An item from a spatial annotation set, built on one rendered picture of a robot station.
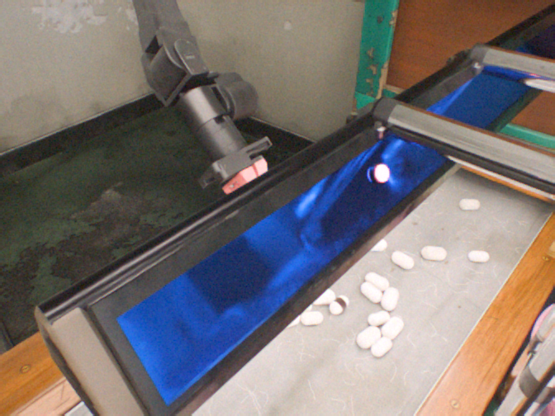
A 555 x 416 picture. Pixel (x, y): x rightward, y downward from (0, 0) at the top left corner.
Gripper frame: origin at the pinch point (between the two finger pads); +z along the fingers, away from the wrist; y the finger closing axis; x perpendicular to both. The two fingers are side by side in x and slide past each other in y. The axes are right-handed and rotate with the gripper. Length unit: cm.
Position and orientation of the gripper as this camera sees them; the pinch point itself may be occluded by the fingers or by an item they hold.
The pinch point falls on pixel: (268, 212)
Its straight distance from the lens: 60.4
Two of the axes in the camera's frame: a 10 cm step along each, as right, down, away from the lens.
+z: 5.5, 8.4, -0.1
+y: 7.0, -4.5, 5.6
